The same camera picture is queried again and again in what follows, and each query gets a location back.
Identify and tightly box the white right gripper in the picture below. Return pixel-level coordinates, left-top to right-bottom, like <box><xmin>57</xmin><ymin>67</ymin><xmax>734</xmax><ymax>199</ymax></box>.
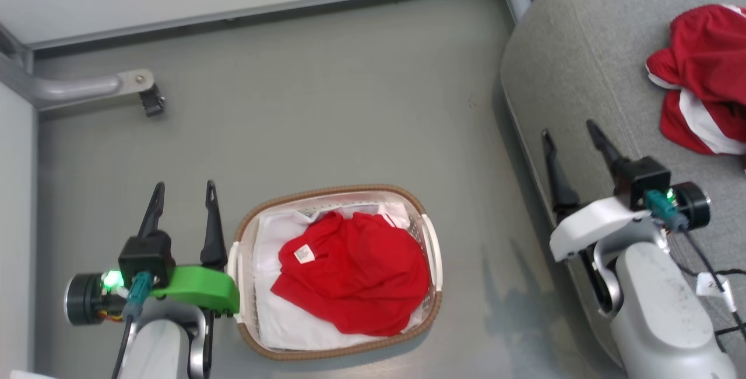
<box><xmin>541</xmin><ymin>120</ymin><xmax>653</xmax><ymax>264</ymax></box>

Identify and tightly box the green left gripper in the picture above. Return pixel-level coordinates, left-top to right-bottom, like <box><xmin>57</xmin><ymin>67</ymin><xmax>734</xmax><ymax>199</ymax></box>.
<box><xmin>138</xmin><ymin>180</ymin><xmax>241</xmax><ymax>317</ymax></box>

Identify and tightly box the white laundry basket brown rim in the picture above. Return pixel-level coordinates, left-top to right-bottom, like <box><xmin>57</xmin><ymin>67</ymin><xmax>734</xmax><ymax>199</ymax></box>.
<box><xmin>227</xmin><ymin>184</ymin><xmax>444</xmax><ymax>362</ymax></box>

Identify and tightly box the grey fabric sofa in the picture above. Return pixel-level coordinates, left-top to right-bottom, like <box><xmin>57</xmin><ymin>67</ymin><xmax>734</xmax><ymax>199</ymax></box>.
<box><xmin>499</xmin><ymin>0</ymin><xmax>746</xmax><ymax>379</ymax></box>

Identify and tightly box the right gripper black motor cylinder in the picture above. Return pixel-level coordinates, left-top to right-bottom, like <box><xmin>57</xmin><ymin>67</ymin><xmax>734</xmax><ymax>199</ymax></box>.
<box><xmin>669</xmin><ymin>181</ymin><xmax>712</xmax><ymax>231</ymax></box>

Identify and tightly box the gripper black motor cylinder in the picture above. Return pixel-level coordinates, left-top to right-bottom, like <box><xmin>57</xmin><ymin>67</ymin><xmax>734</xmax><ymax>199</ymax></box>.
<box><xmin>64</xmin><ymin>273</ymin><xmax>111</xmax><ymax>327</ymax></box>
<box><xmin>669</xmin><ymin>181</ymin><xmax>712</xmax><ymax>231</ymax></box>

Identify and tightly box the black caster wheel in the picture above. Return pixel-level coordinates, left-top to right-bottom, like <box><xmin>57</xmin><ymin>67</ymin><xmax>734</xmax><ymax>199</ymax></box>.
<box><xmin>139</xmin><ymin>85</ymin><xmax>166</xmax><ymax>118</ymax></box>

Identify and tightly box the left gripper black motor cylinder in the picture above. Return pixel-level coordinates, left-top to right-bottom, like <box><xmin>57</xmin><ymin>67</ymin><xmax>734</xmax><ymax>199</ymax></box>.
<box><xmin>64</xmin><ymin>273</ymin><xmax>111</xmax><ymax>327</ymax></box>

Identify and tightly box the red and white garment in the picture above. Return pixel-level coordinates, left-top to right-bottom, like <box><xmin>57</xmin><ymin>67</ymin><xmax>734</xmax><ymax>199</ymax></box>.
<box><xmin>645</xmin><ymin>3</ymin><xmax>746</xmax><ymax>156</ymax></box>

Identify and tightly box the red shirt with white label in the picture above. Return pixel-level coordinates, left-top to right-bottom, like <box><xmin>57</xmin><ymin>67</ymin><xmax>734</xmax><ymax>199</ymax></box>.
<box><xmin>270</xmin><ymin>210</ymin><xmax>431</xmax><ymax>336</ymax></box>

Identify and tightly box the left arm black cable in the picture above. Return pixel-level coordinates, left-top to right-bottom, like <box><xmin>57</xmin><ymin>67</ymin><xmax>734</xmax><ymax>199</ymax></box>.
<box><xmin>111</xmin><ymin>271</ymin><xmax>153</xmax><ymax>379</ymax></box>

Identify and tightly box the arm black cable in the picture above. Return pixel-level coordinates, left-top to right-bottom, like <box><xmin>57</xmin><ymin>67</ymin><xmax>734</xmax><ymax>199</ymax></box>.
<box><xmin>111</xmin><ymin>271</ymin><xmax>153</xmax><ymax>379</ymax></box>
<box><xmin>643</xmin><ymin>189</ymin><xmax>746</xmax><ymax>340</ymax></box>

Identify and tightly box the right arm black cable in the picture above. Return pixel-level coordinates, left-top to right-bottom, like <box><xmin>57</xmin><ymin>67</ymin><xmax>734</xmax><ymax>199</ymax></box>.
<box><xmin>643</xmin><ymin>189</ymin><xmax>746</xmax><ymax>340</ymax></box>

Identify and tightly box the grey metal frame leg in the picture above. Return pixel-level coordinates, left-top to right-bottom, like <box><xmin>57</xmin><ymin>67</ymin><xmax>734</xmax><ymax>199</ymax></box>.
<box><xmin>0</xmin><ymin>22</ymin><xmax>156</xmax><ymax>113</ymax></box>

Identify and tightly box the white cable tag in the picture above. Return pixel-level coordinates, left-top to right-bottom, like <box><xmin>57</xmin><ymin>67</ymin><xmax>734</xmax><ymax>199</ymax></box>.
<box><xmin>696</xmin><ymin>272</ymin><xmax>731</xmax><ymax>299</ymax></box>

